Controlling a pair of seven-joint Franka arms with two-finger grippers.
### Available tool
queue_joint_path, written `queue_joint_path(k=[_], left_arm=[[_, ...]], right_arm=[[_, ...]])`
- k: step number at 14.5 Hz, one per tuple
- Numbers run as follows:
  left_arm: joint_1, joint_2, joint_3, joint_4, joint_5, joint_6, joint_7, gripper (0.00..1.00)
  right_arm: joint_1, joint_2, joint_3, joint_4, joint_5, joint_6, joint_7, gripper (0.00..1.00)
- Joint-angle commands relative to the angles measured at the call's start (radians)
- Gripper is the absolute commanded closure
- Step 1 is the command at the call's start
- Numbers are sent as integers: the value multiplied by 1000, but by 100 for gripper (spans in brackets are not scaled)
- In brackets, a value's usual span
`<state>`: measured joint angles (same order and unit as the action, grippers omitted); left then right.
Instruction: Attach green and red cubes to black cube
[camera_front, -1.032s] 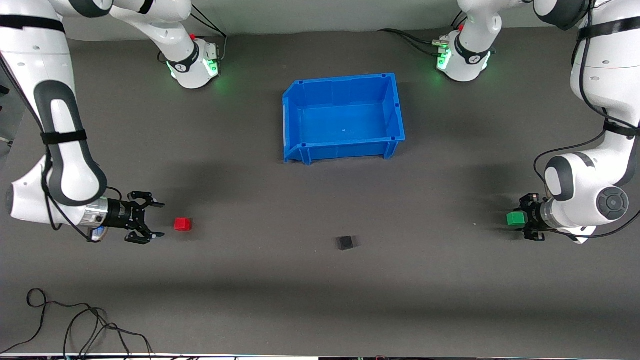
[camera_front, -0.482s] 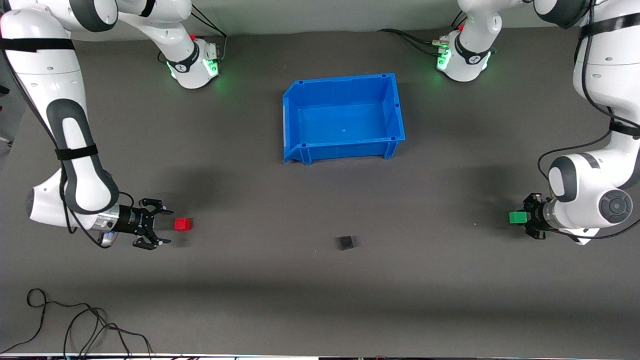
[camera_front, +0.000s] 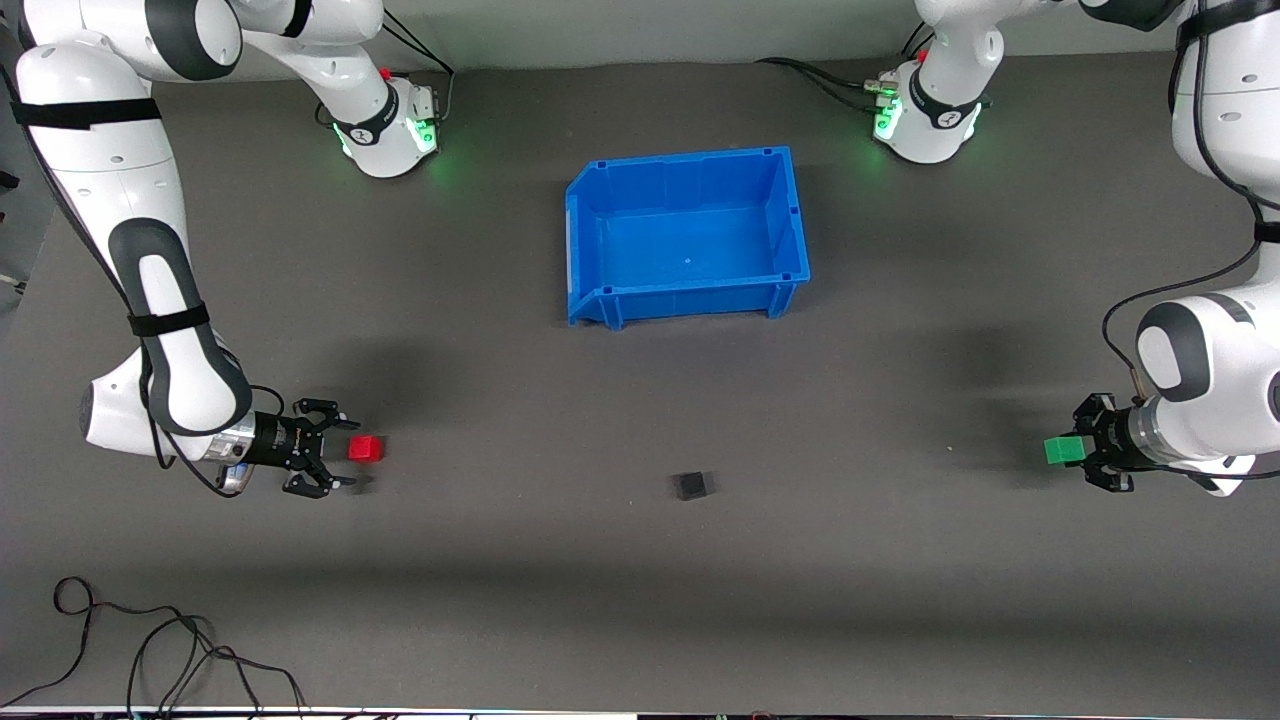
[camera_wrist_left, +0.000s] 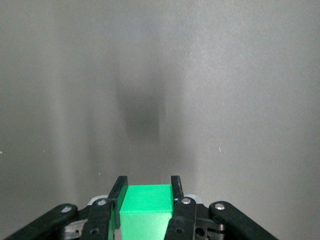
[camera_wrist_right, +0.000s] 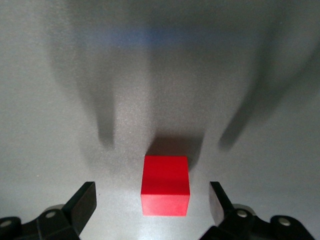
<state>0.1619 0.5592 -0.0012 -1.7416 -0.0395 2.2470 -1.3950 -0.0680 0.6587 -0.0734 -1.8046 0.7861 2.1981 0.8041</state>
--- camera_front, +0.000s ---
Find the blue plastic storage bin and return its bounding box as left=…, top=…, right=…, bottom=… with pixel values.
left=565, top=146, right=812, bottom=330

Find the thin black tangled cable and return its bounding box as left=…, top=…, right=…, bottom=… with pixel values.
left=125, top=610, right=306, bottom=717

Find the thin black looped cable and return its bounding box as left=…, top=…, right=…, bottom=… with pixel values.
left=0, top=577, right=216, bottom=707

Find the black right arm base cable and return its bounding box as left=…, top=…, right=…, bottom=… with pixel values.
left=383, top=10, right=456, bottom=126

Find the black arm base cable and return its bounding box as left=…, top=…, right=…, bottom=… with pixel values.
left=383, top=10, right=456, bottom=126
left=755, top=57, right=891, bottom=113

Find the black left arm base cable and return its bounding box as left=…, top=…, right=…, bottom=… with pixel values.
left=755, top=57, right=891, bottom=113

